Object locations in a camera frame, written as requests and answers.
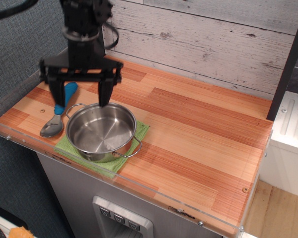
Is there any white toy sink unit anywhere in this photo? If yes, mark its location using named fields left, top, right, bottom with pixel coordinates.
left=259, top=92, right=298, bottom=196

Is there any dark grey right post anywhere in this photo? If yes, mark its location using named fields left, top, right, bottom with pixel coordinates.
left=266, top=29, right=298, bottom=121

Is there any orange object at corner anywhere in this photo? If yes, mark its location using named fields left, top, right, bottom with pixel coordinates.
left=8, top=227, right=35, bottom=238

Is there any clear acrylic guard rail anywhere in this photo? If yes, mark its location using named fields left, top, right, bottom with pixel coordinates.
left=0, top=36, right=276, bottom=238

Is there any silver metal pot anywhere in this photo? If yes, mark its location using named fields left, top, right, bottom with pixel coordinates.
left=66, top=103, right=143, bottom=163

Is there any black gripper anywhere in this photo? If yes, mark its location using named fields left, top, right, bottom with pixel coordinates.
left=39, top=40, right=123, bottom=107

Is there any green folded cloth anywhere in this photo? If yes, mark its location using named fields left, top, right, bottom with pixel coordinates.
left=54, top=121, right=149, bottom=179

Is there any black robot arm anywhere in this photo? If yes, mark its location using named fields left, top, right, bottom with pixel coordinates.
left=39, top=0, right=123, bottom=107

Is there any silver dispenser button panel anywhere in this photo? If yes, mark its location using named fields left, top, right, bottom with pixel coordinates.
left=92, top=196, right=154, bottom=238

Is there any blue handled metal spoon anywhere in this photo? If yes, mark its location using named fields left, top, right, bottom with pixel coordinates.
left=40, top=82, right=78, bottom=138

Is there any black braided cable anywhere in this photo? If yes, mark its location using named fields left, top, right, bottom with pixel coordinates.
left=0, top=0, right=39, bottom=22

